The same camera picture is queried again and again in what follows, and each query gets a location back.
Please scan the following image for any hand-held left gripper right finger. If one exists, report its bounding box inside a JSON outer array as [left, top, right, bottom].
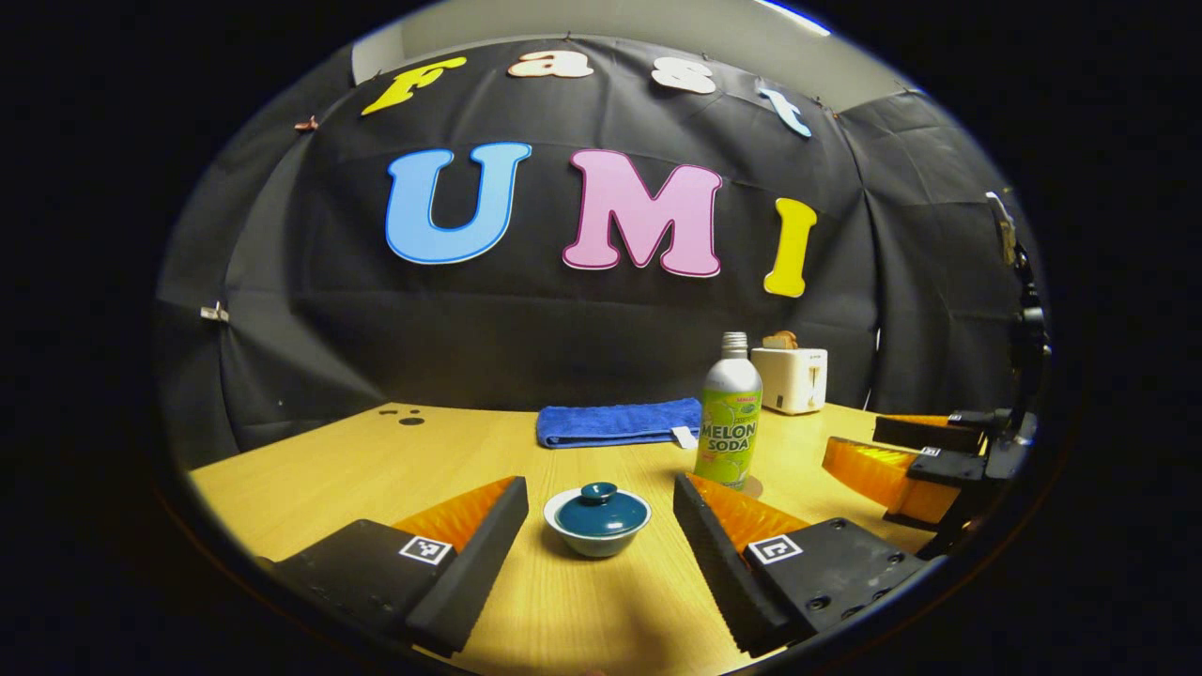
[[672, 472, 926, 658]]

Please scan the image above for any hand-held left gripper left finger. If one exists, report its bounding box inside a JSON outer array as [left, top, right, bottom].
[[258, 476, 531, 658]]

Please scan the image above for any white teal teacup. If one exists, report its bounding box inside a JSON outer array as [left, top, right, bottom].
[[543, 485, 652, 560]]

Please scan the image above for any teal teacup lid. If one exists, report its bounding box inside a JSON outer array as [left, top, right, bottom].
[[554, 482, 649, 539]]

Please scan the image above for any silver green water bottle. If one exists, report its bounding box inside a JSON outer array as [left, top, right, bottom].
[[693, 331, 763, 490]]

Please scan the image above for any white toaster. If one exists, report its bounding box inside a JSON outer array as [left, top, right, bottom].
[[751, 346, 829, 416]]

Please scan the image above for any blue folded towel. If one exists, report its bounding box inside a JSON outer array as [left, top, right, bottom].
[[535, 397, 705, 450]]

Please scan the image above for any black backdrop cloth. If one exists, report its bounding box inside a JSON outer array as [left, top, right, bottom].
[[155, 36, 1045, 470]]

